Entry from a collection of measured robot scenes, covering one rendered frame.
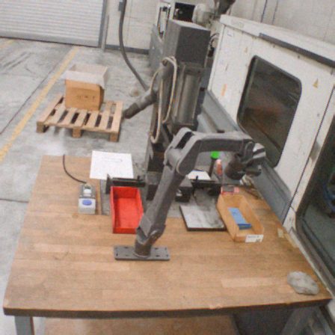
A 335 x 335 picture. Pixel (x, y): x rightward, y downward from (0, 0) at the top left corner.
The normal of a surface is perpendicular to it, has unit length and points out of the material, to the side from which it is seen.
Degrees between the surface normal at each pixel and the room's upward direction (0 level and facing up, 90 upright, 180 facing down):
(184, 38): 90
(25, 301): 0
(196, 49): 90
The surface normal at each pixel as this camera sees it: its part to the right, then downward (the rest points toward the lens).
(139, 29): 0.12, 0.47
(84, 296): 0.17, -0.88
